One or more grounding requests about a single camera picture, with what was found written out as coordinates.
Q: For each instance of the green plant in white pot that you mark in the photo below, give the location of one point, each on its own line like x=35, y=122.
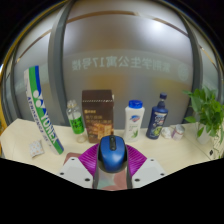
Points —
x=208, y=113

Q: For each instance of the white lotion bottle blue cap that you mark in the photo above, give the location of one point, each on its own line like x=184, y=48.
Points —
x=134, y=121

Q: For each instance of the blue computer mouse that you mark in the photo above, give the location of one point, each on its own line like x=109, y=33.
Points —
x=112, y=154

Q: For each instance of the crumpled white tissue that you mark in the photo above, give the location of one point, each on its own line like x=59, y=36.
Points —
x=166, y=132

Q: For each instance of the brown cardboard box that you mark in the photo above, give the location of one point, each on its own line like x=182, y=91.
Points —
x=98, y=116

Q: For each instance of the white jar silver lid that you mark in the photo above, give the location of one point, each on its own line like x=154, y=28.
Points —
x=178, y=132

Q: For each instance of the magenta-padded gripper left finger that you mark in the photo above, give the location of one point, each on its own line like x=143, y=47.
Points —
x=77, y=170

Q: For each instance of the dark blue pump bottle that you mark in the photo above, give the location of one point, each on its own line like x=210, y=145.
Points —
x=157, y=121

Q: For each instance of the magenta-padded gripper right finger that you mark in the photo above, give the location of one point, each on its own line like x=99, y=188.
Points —
x=146, y=170

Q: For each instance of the small white patterned packet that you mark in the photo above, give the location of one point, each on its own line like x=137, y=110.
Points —
x=36, y=148

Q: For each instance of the white green shuttlecock tube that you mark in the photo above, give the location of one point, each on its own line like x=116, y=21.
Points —
x=41, y=110

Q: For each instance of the floral pastel mouse pad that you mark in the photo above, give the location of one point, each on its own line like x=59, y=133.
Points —
x=112, y=181

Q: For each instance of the clear bottle green label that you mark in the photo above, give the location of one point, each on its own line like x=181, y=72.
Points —
x=77, y=125

